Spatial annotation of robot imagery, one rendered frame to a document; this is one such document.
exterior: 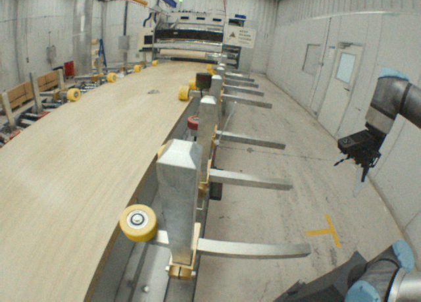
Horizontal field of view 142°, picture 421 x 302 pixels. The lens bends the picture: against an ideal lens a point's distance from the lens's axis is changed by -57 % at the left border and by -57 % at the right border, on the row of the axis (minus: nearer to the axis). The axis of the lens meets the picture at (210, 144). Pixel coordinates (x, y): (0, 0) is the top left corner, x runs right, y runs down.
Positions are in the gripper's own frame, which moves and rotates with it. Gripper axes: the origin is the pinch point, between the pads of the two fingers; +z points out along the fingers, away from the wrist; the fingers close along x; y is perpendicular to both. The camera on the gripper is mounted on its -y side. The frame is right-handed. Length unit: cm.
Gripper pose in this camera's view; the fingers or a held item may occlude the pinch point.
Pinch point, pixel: (341, 180)
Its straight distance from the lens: 60.4
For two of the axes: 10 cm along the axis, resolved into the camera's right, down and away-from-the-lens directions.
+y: 9.9, 1.3, 0.1
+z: -1.1, 8.3, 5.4
